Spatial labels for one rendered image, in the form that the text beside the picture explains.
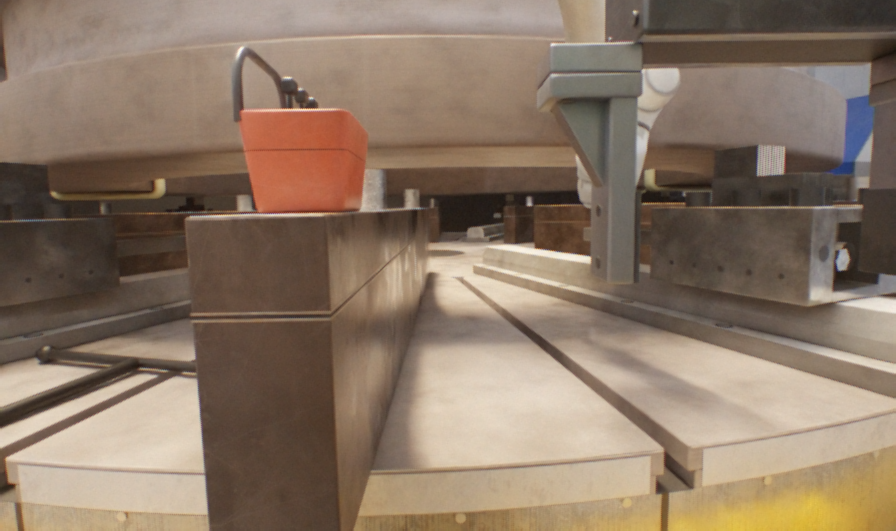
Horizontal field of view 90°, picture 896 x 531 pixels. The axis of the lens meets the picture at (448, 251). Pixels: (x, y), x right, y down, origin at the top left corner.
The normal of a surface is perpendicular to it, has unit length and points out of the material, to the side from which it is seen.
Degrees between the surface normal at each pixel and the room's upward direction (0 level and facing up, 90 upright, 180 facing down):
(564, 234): 90
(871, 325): 72
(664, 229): 90
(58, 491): 90
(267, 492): 90
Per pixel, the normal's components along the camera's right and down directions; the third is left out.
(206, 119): -0.17, 0.10
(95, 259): 0.92, 0.02
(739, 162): -0.93, 0.05
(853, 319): -0.88, -0.26
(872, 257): -1.00, 0.02
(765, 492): 0.22, 0.09
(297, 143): 0.04, 0.22
